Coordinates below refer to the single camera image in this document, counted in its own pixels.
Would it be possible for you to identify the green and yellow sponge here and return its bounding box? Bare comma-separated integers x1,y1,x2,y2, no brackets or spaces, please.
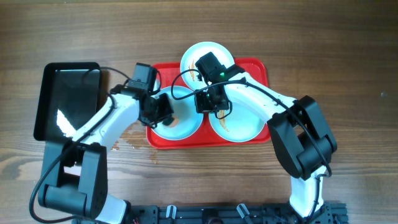
162,116,179,128

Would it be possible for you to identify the white plate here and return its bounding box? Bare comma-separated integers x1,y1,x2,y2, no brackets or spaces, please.
209,103,265,142
180,42,234,90
154,86,203,141

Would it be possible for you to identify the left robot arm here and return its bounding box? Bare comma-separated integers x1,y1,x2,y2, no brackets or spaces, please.
29,85,174,223

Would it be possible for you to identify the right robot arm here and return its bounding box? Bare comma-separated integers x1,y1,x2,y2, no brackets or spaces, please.
195,72,337,222

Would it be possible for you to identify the red plastic tray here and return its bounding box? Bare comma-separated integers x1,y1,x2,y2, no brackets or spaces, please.
146,57,268,150

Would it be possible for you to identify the black rectangular water tub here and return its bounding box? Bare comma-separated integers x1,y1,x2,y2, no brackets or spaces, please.
34,62,102,141

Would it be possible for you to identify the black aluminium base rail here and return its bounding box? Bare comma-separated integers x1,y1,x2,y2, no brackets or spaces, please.
122,202,349,224

